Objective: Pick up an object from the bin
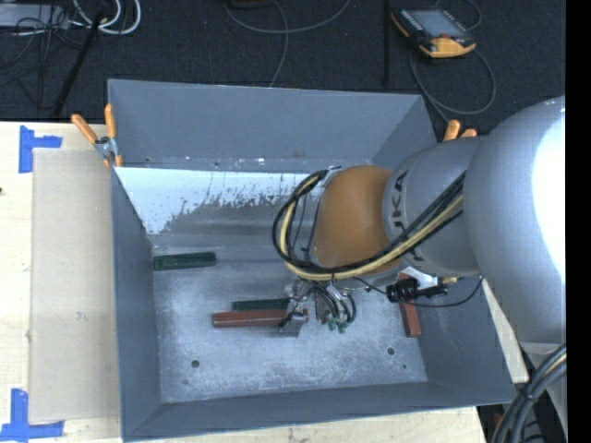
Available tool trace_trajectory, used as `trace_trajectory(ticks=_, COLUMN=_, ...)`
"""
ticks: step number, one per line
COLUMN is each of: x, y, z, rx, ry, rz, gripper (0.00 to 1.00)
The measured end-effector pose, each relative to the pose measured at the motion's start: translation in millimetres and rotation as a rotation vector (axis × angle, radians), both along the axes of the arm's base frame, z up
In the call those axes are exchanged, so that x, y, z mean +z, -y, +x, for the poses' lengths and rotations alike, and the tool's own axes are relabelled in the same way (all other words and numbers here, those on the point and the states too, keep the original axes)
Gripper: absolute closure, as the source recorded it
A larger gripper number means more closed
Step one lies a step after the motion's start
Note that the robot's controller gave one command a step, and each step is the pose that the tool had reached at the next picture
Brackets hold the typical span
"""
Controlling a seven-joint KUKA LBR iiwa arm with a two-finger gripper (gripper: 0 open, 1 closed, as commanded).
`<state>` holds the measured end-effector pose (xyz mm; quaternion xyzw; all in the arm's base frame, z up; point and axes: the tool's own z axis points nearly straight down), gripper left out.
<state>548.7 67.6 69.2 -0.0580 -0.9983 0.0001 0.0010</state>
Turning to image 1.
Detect grey metal bin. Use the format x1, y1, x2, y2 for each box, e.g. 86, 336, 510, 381
106, 78, 519, 442

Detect black cylinder on white bracket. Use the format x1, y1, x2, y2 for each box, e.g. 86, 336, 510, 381
385, 267, 459, 305

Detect pale flat board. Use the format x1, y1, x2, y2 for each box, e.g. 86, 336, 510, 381
27, 148, 122, 425

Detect dark green flat block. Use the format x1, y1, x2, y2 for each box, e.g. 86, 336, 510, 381
231, 297, 292, 313
152, 251, 218, 272

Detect red-brown flat block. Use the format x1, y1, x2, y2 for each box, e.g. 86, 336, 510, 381
211, 309, 290, 329
397, 271, 423, 339

